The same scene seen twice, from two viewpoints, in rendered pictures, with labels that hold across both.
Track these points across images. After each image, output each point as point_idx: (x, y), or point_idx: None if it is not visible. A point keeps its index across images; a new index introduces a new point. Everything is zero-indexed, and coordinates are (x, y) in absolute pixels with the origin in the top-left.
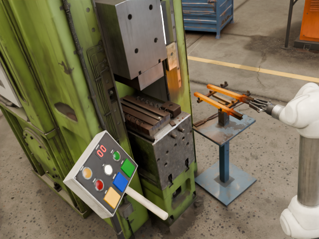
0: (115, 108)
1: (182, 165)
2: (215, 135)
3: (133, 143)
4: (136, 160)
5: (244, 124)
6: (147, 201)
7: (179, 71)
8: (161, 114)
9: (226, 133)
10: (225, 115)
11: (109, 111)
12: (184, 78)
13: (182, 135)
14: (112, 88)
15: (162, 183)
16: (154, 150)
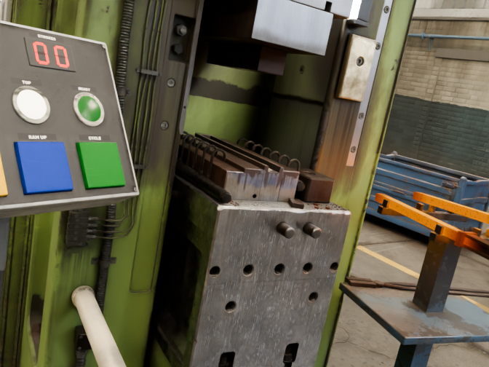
0: (173, 79)
1: (276, 354)
2: (396, 316)
3: (177, 221)
4: (167, 287)
5: (485, 328)
6: (116, 358)
7: (361, 127)
8: (277, 165)
9: (429, 324)
10: (439, 279)
11: (155, 70)
12: (366, 154)
13: (309, 258)
14: (190, 30)
15: (196, 362)
16: (217, 230)
